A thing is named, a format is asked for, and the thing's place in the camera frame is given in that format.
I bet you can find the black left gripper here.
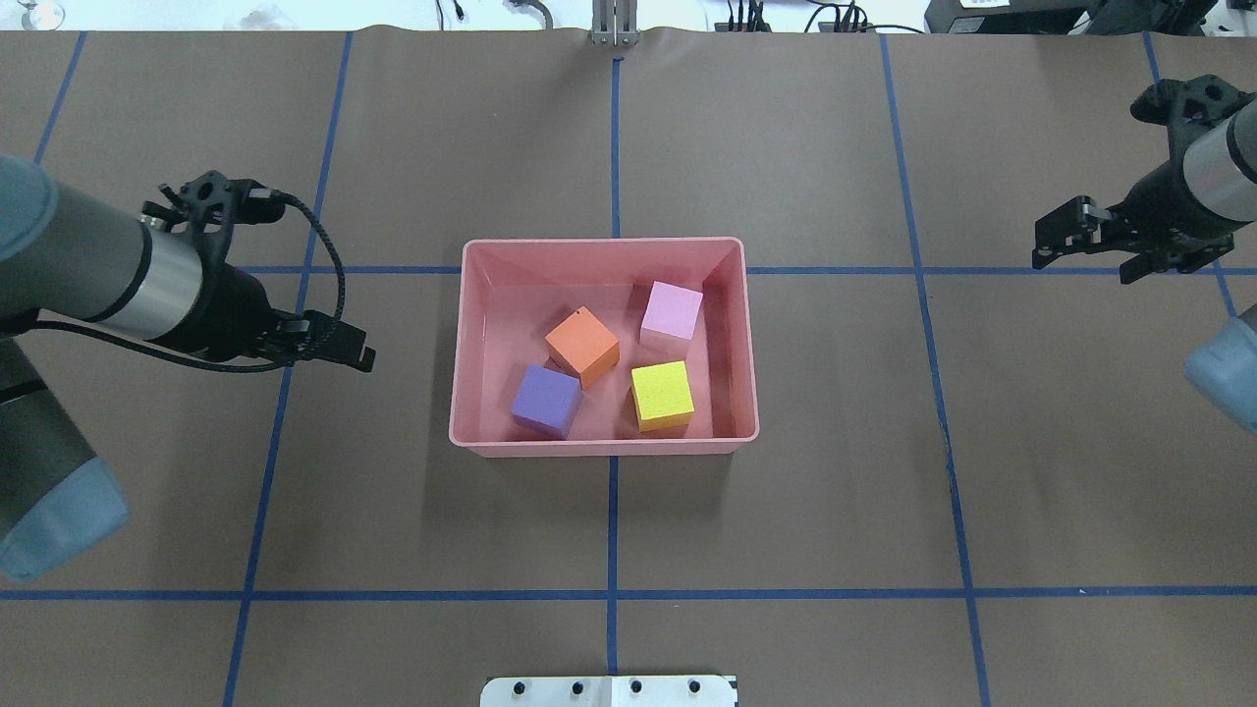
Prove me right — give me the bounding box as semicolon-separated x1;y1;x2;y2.
184;260;377;374

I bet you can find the yellow foam block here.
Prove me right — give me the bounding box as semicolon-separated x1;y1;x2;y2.
631;359;695;433

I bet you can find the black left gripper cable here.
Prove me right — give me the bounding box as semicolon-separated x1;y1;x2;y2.
20;191;348;374

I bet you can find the aluminium frame post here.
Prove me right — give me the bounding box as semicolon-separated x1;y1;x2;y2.
590;0;640;47

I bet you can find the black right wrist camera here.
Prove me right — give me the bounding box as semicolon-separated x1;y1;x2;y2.
1128;75;1254;151

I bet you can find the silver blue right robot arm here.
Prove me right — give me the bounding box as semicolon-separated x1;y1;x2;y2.
1031;75;1256;286

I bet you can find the pink foam block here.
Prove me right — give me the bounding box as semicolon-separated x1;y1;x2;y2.
639;281;704;359

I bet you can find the orange foam block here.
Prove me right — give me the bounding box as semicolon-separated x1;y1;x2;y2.
544;307;621;390

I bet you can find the purple foam block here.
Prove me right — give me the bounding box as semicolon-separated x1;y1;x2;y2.
509;365;583;440

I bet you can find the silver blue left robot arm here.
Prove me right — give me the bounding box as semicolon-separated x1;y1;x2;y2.
1;155;377;582

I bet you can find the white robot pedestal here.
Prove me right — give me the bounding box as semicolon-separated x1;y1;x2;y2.
479;676;739;706

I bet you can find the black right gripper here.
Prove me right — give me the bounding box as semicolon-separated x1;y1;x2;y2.
1031;162;1237;286

